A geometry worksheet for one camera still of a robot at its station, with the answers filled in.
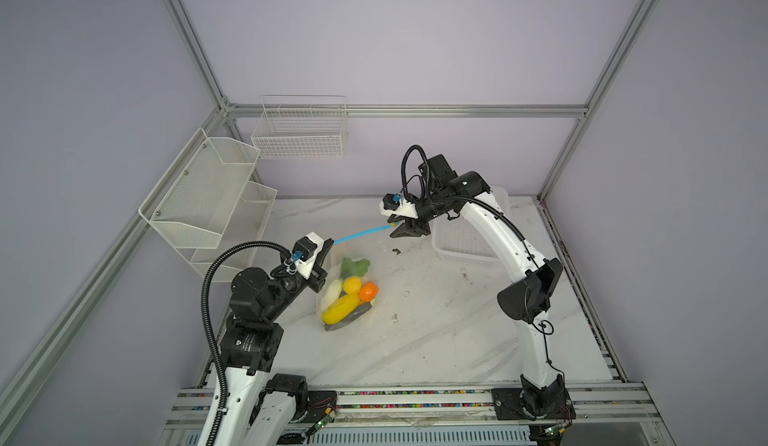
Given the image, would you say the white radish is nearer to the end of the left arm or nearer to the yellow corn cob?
the yellow corn cob

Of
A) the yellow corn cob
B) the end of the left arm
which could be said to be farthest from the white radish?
the end of the left arm

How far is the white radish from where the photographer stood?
82 cm

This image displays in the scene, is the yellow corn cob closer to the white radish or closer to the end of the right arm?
the white radish
